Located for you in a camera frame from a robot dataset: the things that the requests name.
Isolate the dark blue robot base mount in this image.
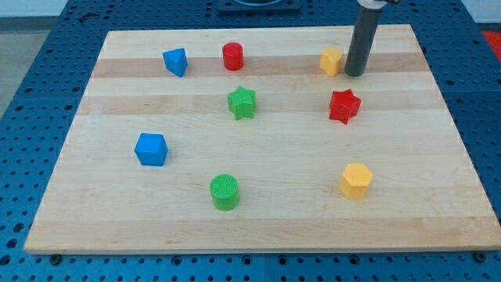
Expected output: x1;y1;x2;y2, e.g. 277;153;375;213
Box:
216;0;302;15

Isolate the red star block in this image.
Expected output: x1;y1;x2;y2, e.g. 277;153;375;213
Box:
329;89;362;125

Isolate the red cylinder block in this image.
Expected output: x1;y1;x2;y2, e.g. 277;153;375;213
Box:
222;42;244;71

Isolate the wooden board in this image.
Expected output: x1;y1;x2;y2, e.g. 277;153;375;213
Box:
24;24;500;255

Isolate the red object at right edge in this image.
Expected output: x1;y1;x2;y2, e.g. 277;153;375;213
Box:
482;31;501;60

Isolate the blue triangle block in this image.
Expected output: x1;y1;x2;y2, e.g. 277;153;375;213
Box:
163;49;188;77

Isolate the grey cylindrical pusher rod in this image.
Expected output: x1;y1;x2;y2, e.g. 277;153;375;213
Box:
344;0;400;77

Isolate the yellow hexagon block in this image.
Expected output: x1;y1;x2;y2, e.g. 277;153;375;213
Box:
338;163;373;200

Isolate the green star block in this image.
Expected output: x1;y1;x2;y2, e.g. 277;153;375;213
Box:
227;86;256;120

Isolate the blue cube block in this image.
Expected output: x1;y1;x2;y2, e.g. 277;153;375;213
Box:
135;132;168;167

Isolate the yellow heart block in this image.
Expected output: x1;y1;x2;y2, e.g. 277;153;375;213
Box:
319;48;344;77

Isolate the green cylinder block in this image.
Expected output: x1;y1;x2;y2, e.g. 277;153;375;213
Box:
210;174;240;211

